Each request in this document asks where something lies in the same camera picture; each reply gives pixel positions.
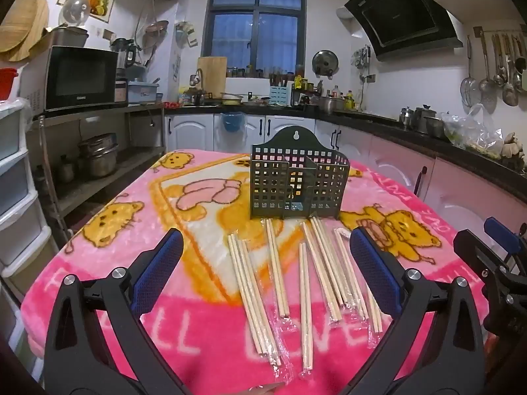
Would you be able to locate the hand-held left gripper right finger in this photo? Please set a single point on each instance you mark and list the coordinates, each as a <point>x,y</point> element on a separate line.
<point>372,271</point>

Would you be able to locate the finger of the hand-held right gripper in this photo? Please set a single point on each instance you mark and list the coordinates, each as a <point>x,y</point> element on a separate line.
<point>473,245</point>
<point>502,234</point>

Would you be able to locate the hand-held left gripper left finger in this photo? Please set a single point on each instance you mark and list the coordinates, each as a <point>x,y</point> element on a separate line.
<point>158,271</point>

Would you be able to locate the row of chopsticks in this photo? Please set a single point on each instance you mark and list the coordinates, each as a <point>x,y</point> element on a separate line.
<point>251,296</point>

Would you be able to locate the dark green plastic utensil holder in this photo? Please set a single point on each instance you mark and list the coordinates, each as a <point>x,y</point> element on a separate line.
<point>269,177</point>

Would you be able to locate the pink bear printed blanket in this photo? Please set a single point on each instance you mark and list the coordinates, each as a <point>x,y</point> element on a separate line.
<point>197,321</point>

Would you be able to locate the clear plastic bag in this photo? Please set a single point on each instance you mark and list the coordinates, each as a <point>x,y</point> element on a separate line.
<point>469,135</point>

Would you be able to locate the stack of steel pots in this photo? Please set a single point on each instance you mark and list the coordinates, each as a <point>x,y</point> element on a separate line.
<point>101,160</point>

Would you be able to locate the black kitchen countertop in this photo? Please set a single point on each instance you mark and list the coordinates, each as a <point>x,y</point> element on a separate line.
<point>411,135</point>

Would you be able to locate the steel pot with lid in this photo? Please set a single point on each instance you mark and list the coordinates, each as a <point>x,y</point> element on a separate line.
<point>424,117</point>

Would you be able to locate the steel ladle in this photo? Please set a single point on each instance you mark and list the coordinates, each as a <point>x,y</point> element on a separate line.
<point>510,94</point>

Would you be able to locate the steel slotted skimmer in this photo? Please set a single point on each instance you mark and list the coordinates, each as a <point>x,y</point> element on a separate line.
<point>488,94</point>

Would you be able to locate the small steel kettle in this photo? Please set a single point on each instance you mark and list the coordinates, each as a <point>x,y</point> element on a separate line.
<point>406,117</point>

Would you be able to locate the white kitchen cabinet row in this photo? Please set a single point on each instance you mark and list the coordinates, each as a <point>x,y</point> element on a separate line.
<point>193,131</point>

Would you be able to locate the steel hanging spoon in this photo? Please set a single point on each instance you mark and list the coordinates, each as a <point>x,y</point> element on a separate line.
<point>499,76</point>
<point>521,80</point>

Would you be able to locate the white plastic drawer unit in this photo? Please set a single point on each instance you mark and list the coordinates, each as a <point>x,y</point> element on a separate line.
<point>16,197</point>

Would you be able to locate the blue hanging bin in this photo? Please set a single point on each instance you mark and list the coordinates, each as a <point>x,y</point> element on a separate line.
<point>232,122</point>

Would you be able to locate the large steel pot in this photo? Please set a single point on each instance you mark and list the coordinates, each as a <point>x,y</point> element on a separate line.
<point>331,105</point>

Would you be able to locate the stainless steel shelf rack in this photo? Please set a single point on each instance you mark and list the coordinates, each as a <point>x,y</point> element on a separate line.
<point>103,110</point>

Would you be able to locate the yellow bottle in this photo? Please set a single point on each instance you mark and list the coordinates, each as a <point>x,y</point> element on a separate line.
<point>349,101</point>

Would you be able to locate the light blue plastic container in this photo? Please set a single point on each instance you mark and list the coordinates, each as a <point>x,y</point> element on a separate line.
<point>142,92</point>

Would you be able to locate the yellow cooking pot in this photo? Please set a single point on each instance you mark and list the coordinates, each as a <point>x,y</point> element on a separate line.
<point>232,98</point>

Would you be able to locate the light blue knife holder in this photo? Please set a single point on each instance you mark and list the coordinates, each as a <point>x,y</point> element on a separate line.
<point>280,95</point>

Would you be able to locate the steel kitchen faucet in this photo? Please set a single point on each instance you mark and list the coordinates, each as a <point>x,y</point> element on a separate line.
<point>199,75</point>

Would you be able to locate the wooden cutting board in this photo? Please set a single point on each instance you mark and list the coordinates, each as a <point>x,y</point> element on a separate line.
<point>214,74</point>

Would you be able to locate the black microwave oven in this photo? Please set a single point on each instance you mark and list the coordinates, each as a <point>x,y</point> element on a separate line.
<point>78,76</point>

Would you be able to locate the steel pot lid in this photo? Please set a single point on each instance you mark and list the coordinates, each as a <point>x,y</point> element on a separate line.
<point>325,62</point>

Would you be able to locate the blender with dark jar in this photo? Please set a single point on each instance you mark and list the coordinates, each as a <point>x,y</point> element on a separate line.
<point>123,53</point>

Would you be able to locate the hanging steel pan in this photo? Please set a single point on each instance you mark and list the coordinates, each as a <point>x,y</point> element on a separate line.
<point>155,33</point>

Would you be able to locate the red plastic bucket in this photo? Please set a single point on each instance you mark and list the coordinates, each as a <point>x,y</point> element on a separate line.
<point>8,84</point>

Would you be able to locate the black range hood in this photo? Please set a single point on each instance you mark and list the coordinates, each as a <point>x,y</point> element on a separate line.
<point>403,12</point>

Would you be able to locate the steel box appliance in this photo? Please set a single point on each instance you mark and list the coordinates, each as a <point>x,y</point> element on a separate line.
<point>69,38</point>

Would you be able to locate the glass pot lid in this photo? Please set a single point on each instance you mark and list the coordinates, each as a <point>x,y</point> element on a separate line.
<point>75,10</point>

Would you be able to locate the dark framed window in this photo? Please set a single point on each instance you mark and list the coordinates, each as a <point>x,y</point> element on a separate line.
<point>253,5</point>

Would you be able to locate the woven bamboo trays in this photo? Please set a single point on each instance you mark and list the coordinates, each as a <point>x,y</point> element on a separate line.
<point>24,20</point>

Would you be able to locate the wall socket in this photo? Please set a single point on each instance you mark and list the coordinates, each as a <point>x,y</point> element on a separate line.
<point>371,78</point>

